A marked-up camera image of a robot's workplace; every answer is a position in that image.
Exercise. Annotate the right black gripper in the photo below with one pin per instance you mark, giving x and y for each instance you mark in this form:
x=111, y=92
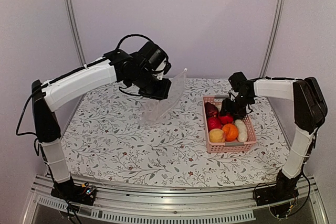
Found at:
x=226, y=107

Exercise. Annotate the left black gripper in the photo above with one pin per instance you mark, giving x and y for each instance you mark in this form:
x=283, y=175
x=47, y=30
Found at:
x=162, y=94

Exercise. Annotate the red mushroom toy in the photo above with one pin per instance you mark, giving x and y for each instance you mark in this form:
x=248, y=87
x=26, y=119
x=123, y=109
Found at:
x=226, y=119

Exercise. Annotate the orange tangerine toy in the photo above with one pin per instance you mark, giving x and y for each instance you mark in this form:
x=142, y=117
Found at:
x=231, y=132

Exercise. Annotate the dark purple fruit toy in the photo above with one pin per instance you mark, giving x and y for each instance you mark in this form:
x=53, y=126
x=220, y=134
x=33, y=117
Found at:
x=211, y=110

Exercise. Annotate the red strawberry toy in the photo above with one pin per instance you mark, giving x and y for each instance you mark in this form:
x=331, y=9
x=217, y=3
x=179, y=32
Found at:
x=213, y=123

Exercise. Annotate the yellow peach toy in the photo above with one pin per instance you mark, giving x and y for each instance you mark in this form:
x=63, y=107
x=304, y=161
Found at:
x=217, y=136

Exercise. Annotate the pink plastic basket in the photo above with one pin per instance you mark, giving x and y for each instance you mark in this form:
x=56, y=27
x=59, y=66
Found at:
x=234, y=146

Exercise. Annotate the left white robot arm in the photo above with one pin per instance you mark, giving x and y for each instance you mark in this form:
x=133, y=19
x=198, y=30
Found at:
x=143, y=69

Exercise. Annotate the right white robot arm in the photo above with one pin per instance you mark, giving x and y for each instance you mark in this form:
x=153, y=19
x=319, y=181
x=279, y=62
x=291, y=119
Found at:
x=310, y=110

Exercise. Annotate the white radish toy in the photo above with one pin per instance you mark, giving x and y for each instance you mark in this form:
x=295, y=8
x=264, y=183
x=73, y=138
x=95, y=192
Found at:
x=242, y=130

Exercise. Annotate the floral table mat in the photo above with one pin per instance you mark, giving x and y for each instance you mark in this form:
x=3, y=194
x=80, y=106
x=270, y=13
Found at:
x=105, y=140

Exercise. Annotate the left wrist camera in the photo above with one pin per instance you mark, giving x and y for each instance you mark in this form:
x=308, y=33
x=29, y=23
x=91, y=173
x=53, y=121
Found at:
x=156, y=60

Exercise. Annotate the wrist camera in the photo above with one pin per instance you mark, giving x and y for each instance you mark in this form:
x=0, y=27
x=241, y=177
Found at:
x=236, y=80
x=156, y=60

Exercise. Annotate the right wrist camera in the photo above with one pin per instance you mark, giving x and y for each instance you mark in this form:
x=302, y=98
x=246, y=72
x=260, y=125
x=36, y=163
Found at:
x=236, y=80

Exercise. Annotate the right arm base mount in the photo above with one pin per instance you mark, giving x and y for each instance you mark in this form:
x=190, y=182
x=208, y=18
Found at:
x=281, y=203

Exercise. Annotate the front aluminium rail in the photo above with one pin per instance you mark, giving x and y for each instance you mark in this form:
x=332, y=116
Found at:
x=118, y=202

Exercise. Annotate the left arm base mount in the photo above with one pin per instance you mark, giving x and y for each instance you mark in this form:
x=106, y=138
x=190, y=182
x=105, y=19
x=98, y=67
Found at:
x=68, y=191

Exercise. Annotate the right aluminium frame post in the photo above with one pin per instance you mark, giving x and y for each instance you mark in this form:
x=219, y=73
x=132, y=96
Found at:
x=272, y=37

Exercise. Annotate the aluminium frame post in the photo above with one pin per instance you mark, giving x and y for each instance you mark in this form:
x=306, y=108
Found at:
x=272, y=37
x=74, y=31

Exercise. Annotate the left aluminium frame post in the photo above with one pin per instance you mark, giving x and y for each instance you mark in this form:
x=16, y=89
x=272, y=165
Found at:
x=74, y=31

